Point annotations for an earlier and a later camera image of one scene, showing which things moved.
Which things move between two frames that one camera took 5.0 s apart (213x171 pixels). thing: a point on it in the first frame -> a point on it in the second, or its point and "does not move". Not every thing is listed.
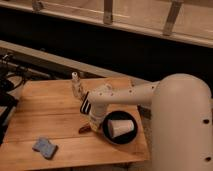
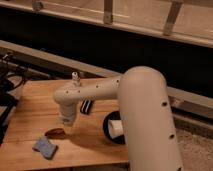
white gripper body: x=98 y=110 -> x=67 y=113
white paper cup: x=117 y=127 does not move
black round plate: x=122 y=138 does not move
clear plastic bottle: x=77 y=85 does not move
